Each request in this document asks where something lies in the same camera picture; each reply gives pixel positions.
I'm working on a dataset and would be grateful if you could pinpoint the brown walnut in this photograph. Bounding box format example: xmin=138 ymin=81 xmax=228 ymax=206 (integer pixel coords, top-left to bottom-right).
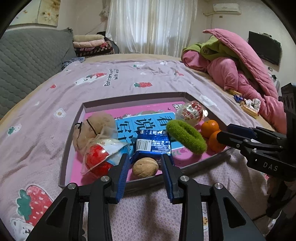
xmin=132 ymin=158 xmax=159 ymax=179

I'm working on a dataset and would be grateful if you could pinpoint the green fuzzy hair scrunchie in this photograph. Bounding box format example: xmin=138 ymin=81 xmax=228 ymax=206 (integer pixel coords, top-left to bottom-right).
xmin=166 ymin=119 xmax=207 ymax=154

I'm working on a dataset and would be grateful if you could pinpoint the red and white plastic egg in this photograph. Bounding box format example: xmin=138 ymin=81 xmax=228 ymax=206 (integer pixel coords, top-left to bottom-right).
xmin=175 ymin=100 xmax=208 ymax=127

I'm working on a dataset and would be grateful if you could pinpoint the green blanket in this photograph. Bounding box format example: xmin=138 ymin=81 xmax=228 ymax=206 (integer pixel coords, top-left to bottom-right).
xmin=183 ymin=35 xmax=245 ymax=63

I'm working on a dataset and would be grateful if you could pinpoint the pink duvet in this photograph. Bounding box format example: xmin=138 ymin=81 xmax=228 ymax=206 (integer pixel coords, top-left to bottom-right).
xmin=181 ymin=28 xmax=288 ymax=135

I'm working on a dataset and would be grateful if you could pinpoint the pink folded blanket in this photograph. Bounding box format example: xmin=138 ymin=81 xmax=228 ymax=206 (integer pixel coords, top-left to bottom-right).
xmin=73 ymin=39 xmax=105 ymax=48

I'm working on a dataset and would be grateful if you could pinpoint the colourful foil chocolate egg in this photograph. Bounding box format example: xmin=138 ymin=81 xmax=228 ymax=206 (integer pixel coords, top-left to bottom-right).
xmin=81 ymin=138 xmax=131 ymax=176

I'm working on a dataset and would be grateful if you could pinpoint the dark floral cloth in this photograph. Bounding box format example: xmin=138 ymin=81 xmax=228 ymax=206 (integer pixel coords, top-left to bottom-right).
xmin=61 ymin=57 xmax=86 ymax=70

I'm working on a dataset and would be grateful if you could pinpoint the grey quilted headboard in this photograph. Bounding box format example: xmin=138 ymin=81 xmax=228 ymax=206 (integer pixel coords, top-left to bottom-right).
xmin=0 ymin=28 xmax=77 ymax=121

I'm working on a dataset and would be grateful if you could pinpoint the white curtain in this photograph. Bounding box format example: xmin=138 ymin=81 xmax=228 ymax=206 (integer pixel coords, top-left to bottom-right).
xmin=105 ymin=0 xmax=198 ymax=57

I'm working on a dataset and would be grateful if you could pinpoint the dark shallow cardboard box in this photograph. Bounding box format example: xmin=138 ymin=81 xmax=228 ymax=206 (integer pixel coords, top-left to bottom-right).
xmin=59 ymin=92 xmax=234 ymax=189

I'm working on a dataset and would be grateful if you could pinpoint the beige folded blanket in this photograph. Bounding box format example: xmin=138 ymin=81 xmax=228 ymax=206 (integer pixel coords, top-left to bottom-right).
xmin=73 ymin=34 xmax=104 ymax=42

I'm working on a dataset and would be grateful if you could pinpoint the black television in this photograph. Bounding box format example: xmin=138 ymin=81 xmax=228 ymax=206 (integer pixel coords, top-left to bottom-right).
xmin=248 ymin=31 xmax=282 ymax=66

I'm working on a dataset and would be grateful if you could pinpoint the white cabinet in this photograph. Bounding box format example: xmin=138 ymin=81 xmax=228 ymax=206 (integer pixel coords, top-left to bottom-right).
xmin=268 ymin=67 xmax=281 ymax=88

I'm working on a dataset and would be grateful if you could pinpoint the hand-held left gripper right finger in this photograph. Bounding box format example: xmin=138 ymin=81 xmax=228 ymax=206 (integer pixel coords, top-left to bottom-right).
xmin=161 ymin=153 xmax=266 ymax=241

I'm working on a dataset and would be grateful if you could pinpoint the blue biscuit packet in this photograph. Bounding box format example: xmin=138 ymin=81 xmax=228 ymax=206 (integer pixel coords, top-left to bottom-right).
xmin=129 ymin=130 xmax=173 ymax=165

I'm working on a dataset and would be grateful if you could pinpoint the beige mesh drawstring pouch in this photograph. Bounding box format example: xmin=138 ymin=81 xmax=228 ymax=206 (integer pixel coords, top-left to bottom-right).
xmin=72 ymin=111 xmax=118 ymax=152

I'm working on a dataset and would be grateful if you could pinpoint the floral wall poster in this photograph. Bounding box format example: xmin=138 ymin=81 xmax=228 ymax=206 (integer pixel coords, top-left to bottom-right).
xmin=17 ymin=0 xmax=62 ymax=27

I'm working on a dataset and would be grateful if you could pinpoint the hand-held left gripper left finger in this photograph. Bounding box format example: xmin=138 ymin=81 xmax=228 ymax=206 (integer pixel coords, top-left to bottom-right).
xmin=25 ymin=153 xmax=130 ymax=241

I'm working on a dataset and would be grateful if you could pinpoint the white hair scrunchie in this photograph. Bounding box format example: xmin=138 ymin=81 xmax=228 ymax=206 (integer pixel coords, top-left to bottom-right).
xmin=245 ymin=98 xmax=261 ymax=109

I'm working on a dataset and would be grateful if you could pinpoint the orange mandarin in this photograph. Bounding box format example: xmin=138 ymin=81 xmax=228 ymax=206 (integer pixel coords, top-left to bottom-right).
xmin=208 ymin=130 xmax=226 ymax=152
xmin=201 ymin=120 xmax=220 ymax=138

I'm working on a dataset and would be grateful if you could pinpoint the biscuit stick packet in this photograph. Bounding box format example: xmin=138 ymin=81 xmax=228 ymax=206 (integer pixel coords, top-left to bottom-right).
xmin=239 ymin=101 xmax=258 ymax=116

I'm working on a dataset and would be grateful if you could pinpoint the white air conditioner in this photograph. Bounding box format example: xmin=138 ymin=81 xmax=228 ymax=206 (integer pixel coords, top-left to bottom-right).
xmin=213 ymin=3 xmax=241 ymax=16

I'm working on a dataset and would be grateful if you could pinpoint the pink and blue book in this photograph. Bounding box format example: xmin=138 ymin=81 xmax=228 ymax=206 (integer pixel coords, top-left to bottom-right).
xmin=65 ymin=101 xmax=229 ymax=186

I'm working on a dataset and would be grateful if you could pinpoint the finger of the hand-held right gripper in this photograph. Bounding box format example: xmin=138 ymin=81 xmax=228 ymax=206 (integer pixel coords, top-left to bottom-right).
xmin=217 ymin=130 xmax=287 ymax=160
xmin=227 ymin=124 xmax=289 ymax=145

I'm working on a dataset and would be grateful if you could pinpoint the checkered folded blanket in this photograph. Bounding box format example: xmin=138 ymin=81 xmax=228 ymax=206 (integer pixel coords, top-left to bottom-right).
xmin=75 ymin=44 xmax=115 ymax=57

